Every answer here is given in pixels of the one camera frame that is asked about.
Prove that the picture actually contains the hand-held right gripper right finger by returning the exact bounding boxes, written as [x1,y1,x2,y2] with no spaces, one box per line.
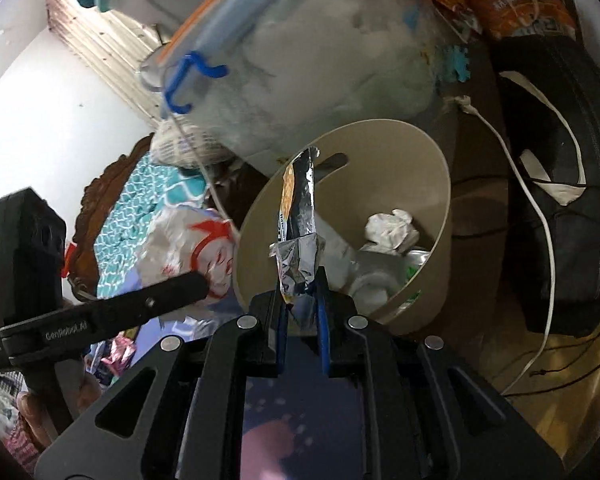
[315,267,565,480]

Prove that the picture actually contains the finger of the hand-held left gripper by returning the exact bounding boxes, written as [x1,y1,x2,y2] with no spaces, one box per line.
[86,270,209,339]

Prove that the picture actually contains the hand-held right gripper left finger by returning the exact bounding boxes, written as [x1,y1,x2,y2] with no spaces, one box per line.
[35,292,288,480]

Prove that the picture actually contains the silver foil snack wrapper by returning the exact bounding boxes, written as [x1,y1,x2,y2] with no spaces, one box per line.
[270,145,327,313]

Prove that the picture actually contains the beige round trash bin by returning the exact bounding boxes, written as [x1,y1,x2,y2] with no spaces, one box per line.
[232,119,452,337]

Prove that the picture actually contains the person's left hand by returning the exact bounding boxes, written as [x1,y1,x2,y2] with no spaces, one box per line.
[17,391,62,453]

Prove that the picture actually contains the pink silver candy wrapper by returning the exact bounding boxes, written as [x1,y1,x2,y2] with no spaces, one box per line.
[86,336,137,377]

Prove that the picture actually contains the crumpled white paper packaging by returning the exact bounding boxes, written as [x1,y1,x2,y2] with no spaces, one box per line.
[322,222,413,313]

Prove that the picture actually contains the plastic bag red print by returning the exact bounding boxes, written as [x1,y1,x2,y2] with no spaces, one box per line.
[142,204,242,312]

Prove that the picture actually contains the blue printed bed sheet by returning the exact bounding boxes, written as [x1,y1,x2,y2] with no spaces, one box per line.
[82,280,367,480]

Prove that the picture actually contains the teal patterned quilt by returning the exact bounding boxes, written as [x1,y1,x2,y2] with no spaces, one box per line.
[94,152,212,302]

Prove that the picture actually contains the carved wooden headboard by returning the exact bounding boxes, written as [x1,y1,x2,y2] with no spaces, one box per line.
[62,134,157,288]

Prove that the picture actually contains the crumpled white tissue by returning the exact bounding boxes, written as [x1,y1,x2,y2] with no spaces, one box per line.
[364,208,421,253]

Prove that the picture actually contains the striped leaf-print curtain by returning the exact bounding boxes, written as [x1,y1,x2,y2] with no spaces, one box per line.
[46,0,182,128]

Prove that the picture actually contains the clear storage box blue latch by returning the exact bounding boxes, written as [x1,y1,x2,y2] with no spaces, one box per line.
[139,0,475,162]

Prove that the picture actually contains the blue foam puzzle piece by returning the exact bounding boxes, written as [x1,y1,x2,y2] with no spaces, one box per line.
[436,44,474,84]

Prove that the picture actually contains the red snack packet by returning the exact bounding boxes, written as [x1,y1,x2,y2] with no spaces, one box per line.
[426,0,482,31]

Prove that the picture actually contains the orange snack bag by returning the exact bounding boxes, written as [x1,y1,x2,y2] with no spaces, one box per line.
[466,0,577,42]

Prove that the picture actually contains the white cable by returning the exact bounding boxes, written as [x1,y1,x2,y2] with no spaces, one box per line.
[444,94,557,397]

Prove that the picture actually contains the black bag white straps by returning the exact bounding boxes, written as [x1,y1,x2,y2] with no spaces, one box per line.
[489,35,600,337]

